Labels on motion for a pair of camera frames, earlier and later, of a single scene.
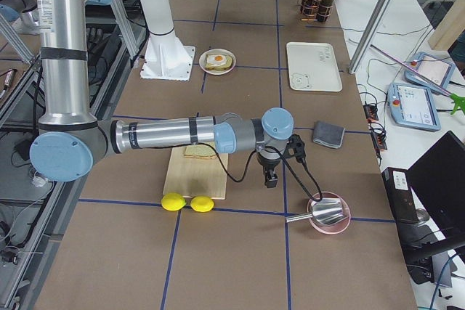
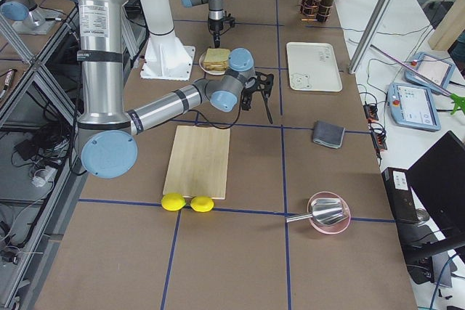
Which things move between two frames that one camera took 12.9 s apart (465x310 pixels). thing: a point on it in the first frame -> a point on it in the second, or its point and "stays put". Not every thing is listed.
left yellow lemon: [173, 201] stays put
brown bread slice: [203, 151] -> [217, 55]
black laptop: [437, 180] stays put
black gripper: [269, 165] -> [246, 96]
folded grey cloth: [328, 134] stays put
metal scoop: [328, 211] stays put
